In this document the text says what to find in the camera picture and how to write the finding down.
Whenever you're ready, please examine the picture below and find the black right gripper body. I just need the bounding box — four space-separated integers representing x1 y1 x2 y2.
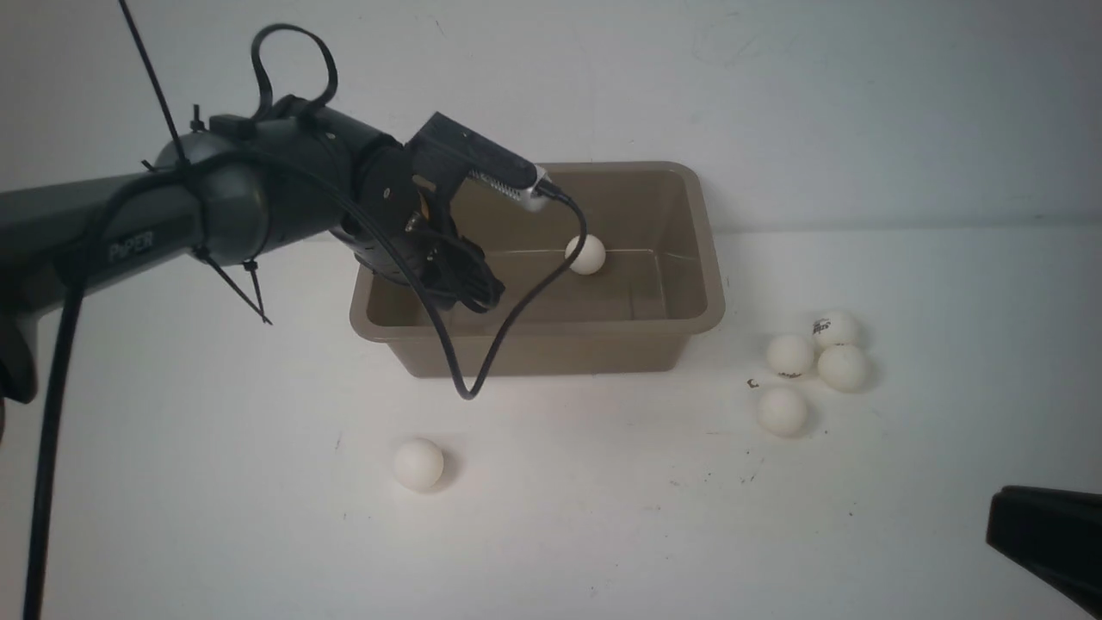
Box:
987 486 1101 619

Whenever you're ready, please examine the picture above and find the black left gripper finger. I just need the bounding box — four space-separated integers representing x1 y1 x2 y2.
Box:
426 237 506 314

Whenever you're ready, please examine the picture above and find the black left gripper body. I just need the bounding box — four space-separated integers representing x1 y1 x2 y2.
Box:
333 142 464 298

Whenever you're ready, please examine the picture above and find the white ball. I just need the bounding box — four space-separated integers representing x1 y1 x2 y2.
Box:
812 311 861 349
391 438 445 492
564 233 606 278
766 333 815 378
815 342 871 393
757 387 810 438

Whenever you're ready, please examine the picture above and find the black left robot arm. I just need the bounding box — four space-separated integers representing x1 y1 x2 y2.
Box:
3 96 543 403

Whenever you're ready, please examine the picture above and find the taupe plastic rectangular bin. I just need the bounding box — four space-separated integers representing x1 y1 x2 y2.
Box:
349 162 726 378

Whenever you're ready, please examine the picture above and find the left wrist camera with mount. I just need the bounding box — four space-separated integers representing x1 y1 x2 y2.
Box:
403 113 551 236

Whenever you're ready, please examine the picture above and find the black left camera cable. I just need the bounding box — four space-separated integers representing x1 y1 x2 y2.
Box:
22 0 590 620

